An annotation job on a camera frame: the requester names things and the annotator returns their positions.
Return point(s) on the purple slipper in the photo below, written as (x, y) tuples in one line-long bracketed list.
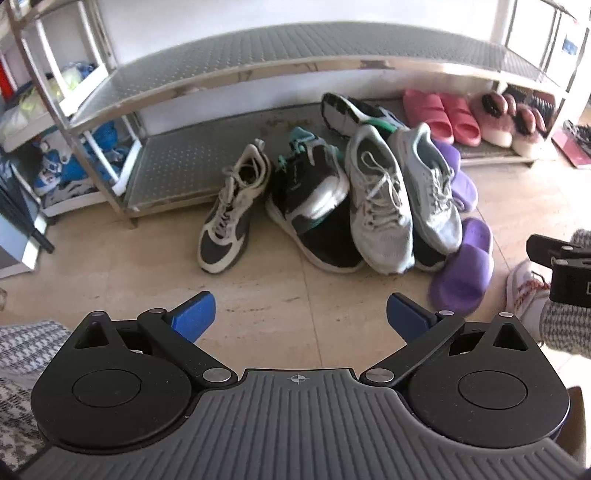
[(464, 189), (461, 267)]

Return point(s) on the dark ribbed object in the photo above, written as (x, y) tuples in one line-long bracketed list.
[(545, 108)]

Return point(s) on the white navy sneaker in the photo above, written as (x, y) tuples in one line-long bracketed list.
[(231, 217)]

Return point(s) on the black white shoe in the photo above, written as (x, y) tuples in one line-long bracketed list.
[(579, 134)]

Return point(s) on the neon yellow white shoes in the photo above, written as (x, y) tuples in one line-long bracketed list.
[(23, 110)]

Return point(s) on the person's left leg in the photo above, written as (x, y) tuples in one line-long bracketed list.
[(27, 355)]

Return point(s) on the grey sneaker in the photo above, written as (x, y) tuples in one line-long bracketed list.
[(434, 194), (378, 207)]

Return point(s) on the fluffy pink slipper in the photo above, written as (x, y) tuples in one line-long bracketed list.
[(526, 129), (491, 117)]

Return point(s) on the metal shoe rack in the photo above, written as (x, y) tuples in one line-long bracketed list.
[(300, 46)]

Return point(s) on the blue white roller skates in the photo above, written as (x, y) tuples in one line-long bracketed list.
[(64, 166)]

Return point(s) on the dark red board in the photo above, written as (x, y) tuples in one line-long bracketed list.
[(570, 152)]

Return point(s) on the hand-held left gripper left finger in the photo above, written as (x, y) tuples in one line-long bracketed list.
[(198, 316)]

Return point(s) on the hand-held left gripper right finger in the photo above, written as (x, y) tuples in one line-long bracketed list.
[(406, 318)]

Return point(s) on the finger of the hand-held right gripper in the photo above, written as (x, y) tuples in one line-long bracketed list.
[(549, 249)]

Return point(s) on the white side rack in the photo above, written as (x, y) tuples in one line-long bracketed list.
[(87, 32)]

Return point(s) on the grey storage box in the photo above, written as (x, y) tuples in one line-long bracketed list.
[(11, 240)]

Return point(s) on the white shoe red laces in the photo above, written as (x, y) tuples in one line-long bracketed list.
[(524, 286)]

